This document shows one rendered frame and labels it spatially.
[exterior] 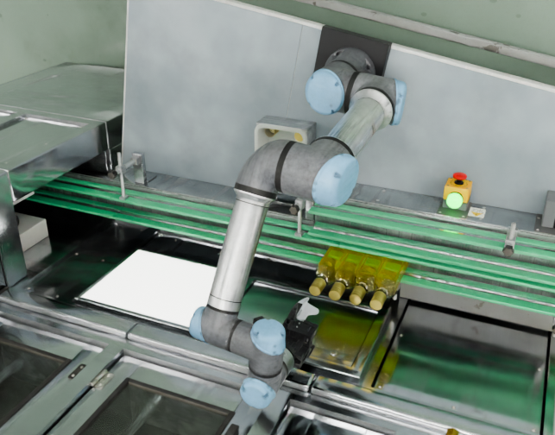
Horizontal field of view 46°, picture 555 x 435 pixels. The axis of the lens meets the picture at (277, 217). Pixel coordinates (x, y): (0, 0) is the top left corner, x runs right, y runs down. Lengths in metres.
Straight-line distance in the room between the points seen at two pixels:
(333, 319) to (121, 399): 0.63
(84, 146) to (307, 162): 1.19
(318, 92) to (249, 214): 0.47
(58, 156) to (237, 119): 0.61
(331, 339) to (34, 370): 0.81
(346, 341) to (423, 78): 0.77
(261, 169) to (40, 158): 1.01
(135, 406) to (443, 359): 0.83
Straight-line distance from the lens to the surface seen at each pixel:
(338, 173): 1.34
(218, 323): 1.44
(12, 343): 2.02
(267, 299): 1.98
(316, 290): 1.80
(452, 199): 1.91
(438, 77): 1.91
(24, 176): 2.18
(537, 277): 1.88
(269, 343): 1.39
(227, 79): 2.14
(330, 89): 1.72
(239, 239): 1.41
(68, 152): 2.32
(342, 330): 1.87
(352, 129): 1.51
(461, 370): 1.85
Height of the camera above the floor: 2.58
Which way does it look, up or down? 55 degrees down
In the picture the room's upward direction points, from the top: 137 degrees counter-clockwise
